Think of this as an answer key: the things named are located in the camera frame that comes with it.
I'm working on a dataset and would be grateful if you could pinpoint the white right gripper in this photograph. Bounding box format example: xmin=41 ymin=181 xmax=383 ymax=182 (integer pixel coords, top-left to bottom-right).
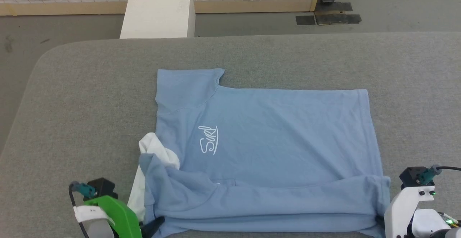
xmin=375 ymin=186 xmax=436 ymax=238

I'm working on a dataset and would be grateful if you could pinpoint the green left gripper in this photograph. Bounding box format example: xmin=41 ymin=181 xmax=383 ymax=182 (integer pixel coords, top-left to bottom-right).
xmin=84 ymin=195 xmax=165 ymax=238

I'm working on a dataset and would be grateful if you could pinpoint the light blue polo shirt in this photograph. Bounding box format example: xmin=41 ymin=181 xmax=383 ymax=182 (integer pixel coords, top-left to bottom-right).
xmin=128 ymin=68 xmax=391 ymax=238

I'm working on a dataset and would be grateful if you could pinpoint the large black floor mat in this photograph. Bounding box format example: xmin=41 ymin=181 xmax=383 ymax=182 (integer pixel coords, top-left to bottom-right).
xmin=315 ymin=2 xmax=362 ymax=25

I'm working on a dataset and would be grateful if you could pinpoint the white box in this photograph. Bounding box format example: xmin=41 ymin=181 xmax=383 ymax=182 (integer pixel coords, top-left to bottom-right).
xmin=120 ymin=0 xmax=196 ymax=39

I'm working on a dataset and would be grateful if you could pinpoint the small black floor mat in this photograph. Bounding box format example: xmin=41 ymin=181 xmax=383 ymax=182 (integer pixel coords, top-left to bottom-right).
xmin=296 ymin=15 xmax=316 ymax=26

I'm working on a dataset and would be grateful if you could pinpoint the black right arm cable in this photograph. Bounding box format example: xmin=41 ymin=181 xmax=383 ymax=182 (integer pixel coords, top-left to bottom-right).
xmin=418 ymin=164 xmax=461 ymax=186

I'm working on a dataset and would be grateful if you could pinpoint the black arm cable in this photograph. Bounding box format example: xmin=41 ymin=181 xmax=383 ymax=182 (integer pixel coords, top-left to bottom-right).
xmin=418 ymin=164 xmax=461 ymax=186
xmin=68 ymin=181 xmax=97 ymax=238

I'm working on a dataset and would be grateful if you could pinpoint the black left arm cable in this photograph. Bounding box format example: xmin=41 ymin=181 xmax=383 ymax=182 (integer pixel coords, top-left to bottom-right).
xmin=68 ymin=181 xmax=97 ymax=238

